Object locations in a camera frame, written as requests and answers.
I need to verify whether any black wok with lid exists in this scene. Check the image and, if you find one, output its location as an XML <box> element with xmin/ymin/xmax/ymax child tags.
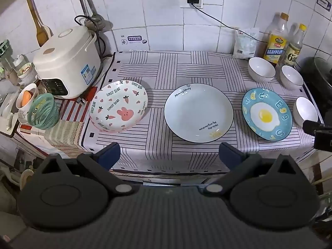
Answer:
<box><xmin>299</xmin><ymin>57</ymin><xmax>332</xmax><ymax>126</ymax></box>

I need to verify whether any rice cooker black cord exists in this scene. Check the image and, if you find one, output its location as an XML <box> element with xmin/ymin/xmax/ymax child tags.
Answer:
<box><xmin>74</xmin><ymin>15</ymin><xmax>107</xmax><ymax>60</ymax></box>

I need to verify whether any green plastic basket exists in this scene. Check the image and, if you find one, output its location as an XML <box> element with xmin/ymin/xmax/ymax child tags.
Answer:
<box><xmin>27</xmin><ymin>93</ymin><xmax>59</xmax><ymax>130</ymax></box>

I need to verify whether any right wall sticker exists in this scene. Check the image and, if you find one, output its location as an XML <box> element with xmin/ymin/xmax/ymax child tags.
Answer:
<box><xmin>316</xmin><ymin>0</ymin><xmax>331</xmax><ymax>12</ymax></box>

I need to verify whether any white cup with egg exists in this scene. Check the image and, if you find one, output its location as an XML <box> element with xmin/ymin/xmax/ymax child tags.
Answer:
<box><xmin>16</xmin><ymin>83</ymin><xmax>39</xmax><ymax>124</ymax></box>

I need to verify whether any blue wall sticker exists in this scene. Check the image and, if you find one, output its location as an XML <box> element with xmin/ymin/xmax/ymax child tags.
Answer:
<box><xmin>121</xmin><ymin>35</ymin><xmax>147</xmax><ymax>45</ymax></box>

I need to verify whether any hanging metal ladle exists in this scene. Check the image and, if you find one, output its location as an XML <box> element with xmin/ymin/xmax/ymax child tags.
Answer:
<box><xmin>78</xmin><ymin>0</ymin><xmax>111</xmax><ymax>32</ymax></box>

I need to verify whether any small white jar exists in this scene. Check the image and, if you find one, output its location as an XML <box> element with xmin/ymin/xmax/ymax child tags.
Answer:
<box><xmin>13</xmin><ymin>55</ymin><xmax>37</xmax><ymax>87</ymax></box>

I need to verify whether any red striped cloth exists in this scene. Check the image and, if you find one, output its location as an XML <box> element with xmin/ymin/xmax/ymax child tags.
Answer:
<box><xmin>18</xmin><ymin>87</ymin><xmax>98</xmax><ymax>158</ymax></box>

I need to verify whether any wooden spatula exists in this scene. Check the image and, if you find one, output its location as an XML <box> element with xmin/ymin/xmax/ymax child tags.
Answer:
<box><xmin>26</xmin><ymin>0</ymin><xmax>52</xmax><ymax>47</ymax></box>

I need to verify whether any white vinegar bottle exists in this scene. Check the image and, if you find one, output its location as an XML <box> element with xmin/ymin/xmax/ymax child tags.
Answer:
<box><xmin>281</xmin><ymin>24</ymin><xmax>307</xmax><ymax>66</ymax></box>

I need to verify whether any black power cable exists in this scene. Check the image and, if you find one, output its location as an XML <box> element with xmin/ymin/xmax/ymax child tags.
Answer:
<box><xmin>191</xmin><ymin>3</ymin><xmax>269</xmax><ymax>44</ymax></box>

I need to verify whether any blue fried egg plate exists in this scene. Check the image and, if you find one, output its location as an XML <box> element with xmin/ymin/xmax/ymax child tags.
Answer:
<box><xmin>241</xmin><ymin>88</ymin><xmax>293</xmax><ymax>142</ymax></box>

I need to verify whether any large white ribbed bowl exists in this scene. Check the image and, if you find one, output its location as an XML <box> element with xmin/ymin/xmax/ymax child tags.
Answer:
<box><xmin>248</xmin><ymin>57</ymin><xmax>276</xmax><ymax>83</ymax></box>

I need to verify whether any striped patterned table mat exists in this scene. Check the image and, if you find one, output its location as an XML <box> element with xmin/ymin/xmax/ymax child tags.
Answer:
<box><xmin>80</xmin><ymin>51</ymin><xmax>315</xmax><ymax>173</ymax></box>

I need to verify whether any yellow label cooking wine bottle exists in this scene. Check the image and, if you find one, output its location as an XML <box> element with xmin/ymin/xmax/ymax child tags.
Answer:
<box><xmin>263</xmin><ymin>12</ymin><xmax>289</xmax><ymax>67</ymax></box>

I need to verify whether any pink bunny carrot plate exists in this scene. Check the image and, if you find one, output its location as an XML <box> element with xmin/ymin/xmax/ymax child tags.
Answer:
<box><xmin>89</xmin><ymin>80</ymin><xmax>148</xmax><ymax>133</ymax></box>

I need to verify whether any white rice cooker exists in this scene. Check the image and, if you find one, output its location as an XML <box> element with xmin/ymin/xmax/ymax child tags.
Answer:
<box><xmin>33</xmin><ymin>25</ymin><xmax>101</xmax><ymax>99</ymax></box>

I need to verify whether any white black-rimmed plate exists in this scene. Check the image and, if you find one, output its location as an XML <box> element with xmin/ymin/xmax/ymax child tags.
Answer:
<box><xmin>164</xmin><ymin>83</ymin><xmax>234</xmax><ymax>143</ymax></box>

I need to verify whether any white salt bag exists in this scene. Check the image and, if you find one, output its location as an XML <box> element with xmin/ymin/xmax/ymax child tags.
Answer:
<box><xmin>233</xmin><ymin>28</ymin><xmax>259</xmax><ymax>59</ymax></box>

